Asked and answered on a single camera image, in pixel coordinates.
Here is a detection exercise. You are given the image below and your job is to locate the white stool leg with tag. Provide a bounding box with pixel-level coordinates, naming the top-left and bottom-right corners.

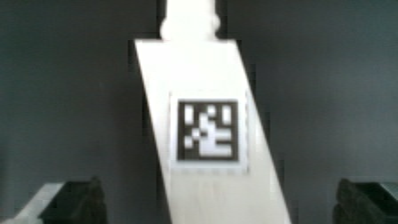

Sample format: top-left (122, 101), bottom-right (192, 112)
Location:
top-left (135, 0), bottom-right (291, 224)

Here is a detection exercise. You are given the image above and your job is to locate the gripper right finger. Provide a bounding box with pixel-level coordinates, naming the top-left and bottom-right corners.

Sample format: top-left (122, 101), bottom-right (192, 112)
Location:
top-left (332, 179), bottom-right (398, 224)

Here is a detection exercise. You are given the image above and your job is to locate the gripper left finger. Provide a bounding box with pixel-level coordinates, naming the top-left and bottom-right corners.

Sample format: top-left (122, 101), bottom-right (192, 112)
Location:
top-left (0, 177), bottom-right (108, 224)

